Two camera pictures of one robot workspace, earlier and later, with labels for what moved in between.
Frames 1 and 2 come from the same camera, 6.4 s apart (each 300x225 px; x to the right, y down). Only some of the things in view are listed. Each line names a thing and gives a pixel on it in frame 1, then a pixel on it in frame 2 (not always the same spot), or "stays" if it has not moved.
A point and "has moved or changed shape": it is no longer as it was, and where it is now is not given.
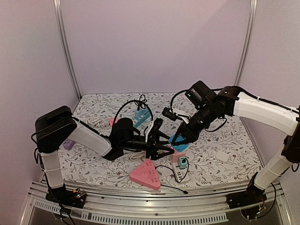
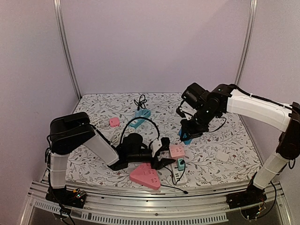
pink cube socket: (175, 157) stays
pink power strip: (146, 174) stays
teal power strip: (137, 121) stays
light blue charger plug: (138, 113) stays
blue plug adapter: (178, 147) has moved or changed shape
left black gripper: (152, 150) to (160, 165)
